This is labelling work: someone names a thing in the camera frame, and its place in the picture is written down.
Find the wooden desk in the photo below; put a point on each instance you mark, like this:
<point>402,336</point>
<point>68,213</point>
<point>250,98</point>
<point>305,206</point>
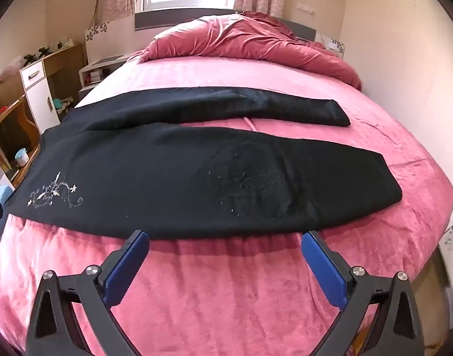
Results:
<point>11,118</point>

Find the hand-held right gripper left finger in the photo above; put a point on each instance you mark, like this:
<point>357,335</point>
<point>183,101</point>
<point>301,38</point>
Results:
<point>124,267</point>

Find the teal item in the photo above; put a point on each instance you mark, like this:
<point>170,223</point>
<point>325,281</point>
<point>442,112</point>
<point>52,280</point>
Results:
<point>59,103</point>

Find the white cabinet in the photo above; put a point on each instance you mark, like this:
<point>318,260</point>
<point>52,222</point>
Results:
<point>37,92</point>

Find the white printed board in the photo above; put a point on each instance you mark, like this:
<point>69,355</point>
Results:
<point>452,259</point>

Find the black stand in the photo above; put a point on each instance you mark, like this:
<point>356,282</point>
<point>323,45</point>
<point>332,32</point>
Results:
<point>42,51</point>
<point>29,58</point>

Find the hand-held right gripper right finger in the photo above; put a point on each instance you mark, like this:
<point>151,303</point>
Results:
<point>322,267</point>

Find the small white floral board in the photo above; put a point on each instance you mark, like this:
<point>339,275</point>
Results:
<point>335,46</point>

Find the red duvet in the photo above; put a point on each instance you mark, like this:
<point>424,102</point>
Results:
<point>248,40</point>

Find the white nightstand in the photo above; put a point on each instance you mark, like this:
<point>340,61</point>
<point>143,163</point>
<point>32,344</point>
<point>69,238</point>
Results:
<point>100,68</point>

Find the light blue cup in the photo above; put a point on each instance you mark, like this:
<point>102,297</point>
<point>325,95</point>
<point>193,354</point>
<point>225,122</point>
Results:
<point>21,157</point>

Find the pink bed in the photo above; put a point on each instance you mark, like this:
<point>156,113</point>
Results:
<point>226,296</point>

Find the grey headboard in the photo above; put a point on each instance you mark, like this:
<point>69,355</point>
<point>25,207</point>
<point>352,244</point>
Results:
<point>156,20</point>

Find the black pants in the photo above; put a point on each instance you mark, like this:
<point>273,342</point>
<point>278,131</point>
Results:
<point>156,170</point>

